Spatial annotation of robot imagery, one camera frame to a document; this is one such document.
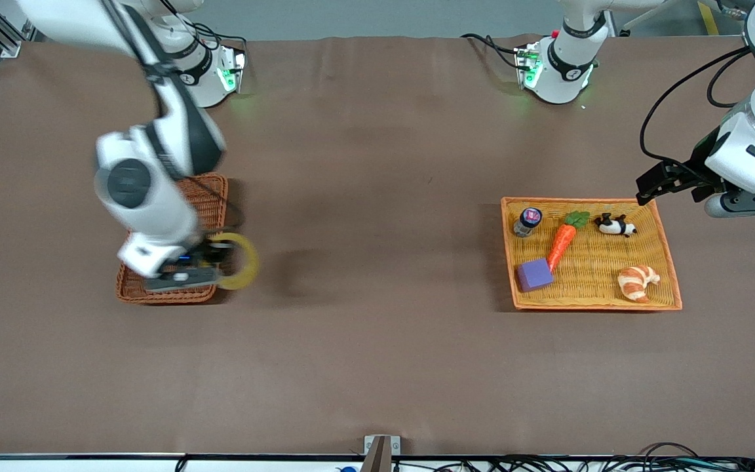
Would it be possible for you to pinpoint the black white panda figurine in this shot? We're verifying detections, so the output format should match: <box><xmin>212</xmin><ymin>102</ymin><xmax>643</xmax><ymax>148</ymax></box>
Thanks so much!
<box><xmin>594</xmin><ymin>213</ymin><xmax>638</xmax><ymax>238</ymax></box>

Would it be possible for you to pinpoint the brown table cover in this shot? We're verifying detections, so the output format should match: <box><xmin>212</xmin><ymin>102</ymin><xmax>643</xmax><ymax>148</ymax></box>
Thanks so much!
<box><xmin>0</xmin><ymin>34</ymin><xmax>755</xmax><ymax>457</ymax></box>

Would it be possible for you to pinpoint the yellow wicker basket orange rim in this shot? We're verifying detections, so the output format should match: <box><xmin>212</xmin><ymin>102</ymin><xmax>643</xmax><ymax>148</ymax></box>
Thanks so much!
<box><xmin>501</xmin><ymin>197</ymin><xmax>683</xmax><ymax>311</ymax></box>

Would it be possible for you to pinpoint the black cable at right arm base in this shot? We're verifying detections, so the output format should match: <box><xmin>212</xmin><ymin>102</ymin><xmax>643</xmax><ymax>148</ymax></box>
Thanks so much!
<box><xmin>161</xmin><ymin>0</ymin><xmax>248</xmax><ymax>50</ymax></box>

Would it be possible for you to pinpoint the orange-brown woven basket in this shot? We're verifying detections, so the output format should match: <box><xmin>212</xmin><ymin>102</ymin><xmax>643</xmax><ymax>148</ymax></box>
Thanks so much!
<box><xmin>115</xmin><ymin>172</ymin><xmax>229</xmax><ymax>305</ymax></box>

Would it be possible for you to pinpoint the black cable at arm base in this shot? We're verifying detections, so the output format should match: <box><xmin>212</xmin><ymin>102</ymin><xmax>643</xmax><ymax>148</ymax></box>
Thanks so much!
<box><xmin>161</xmin><ymin>0</ymin><xmax>248</xmax><ymax>50</ymax></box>
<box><xmin>461</xmin><ymin>33</ymin><xmax>530</xmax><ymax>70</ymax></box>

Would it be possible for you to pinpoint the purple foam cube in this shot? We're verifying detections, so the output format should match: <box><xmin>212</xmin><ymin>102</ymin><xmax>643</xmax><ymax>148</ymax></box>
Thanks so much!
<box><xmin>516</xmin><ymin>258</ymin><xmax>556</xmax><ymax>293</ymax></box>

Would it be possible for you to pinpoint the black cable at left arm base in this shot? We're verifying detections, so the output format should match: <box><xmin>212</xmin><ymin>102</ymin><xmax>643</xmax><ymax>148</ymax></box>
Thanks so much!
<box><xmin>461</xmin><ymin>33</ymin><xmax>530</xmax><ymax>70</ymax></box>

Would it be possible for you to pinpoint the small bottle with printed cap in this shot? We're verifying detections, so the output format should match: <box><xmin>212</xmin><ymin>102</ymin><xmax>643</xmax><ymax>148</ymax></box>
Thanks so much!
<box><xmin>513</xmin><ymin>207</ymin><xmax>543</xmax><ymax>237</ymax></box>

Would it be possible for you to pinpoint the metal bracket on table edge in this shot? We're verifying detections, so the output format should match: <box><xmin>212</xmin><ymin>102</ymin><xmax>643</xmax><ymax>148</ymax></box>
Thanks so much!
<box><xmin>359</xmin><ymin>435</ymin><xmax>402</xmax><ymax>472</ymax></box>

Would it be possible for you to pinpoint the yellowish packing tape roll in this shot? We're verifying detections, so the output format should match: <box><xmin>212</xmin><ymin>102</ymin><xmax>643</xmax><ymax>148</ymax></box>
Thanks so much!
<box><xmin>209</xmin><ymin>232</ymin><xmax>261</xmax><ymax>291</ymax></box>

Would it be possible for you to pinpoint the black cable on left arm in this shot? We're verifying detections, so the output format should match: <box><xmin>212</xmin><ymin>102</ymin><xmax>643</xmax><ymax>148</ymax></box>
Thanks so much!
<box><xmin>640</xmin><ymin>46</ymin><xmax>755</xmax><ymax>165</ymax></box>

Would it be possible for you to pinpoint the toy croissant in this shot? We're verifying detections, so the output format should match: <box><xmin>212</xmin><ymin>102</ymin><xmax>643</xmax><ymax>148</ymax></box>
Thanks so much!
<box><xmin>617</xmin><ymin>265</ymin><xmax>661</xmax><ymax>304</ymax></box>

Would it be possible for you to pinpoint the black cable bundle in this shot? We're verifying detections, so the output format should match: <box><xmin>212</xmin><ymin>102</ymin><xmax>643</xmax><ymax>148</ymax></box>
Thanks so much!
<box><xmin>404</xmin><ymin>442</ymin><xmax>755</xmax><ymax>472</ymax></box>

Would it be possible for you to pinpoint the orange toy carrot green leaf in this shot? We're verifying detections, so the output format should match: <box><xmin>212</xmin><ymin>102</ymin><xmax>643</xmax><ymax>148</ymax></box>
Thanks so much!
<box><xmin>546</xmin><ymin>210</ymin><xmax>591</xmax><ymax>273</ymax></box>

